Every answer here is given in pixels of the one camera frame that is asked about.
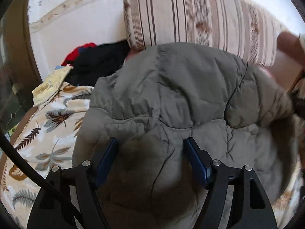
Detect red garment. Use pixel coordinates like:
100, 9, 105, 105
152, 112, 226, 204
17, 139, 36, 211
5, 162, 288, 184
61, 42, 97, 67

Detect brown wooden glass door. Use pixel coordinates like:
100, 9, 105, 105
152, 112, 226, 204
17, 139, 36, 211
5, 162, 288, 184
1, 0, 41, 134

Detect yellow cloth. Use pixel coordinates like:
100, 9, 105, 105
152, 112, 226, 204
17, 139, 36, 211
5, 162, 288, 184
32, 66, 73, 107

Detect black clothing pile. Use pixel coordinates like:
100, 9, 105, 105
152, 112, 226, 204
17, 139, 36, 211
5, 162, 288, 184
65, 40, 131, 86

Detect striped floral back cushion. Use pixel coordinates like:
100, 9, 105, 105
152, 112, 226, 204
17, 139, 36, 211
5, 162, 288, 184
123, 0, 285, 67

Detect pink sofa bolster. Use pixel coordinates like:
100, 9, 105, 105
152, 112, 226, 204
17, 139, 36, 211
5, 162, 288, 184
128, 31, 301, 90

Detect grey quilted hooded jacket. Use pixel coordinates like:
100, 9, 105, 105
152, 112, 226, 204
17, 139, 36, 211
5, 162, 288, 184
72, 42, 298, 228

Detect leaf pattern bed blanket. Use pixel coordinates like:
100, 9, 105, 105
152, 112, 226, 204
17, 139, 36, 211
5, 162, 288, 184
13, 81, 302, 228

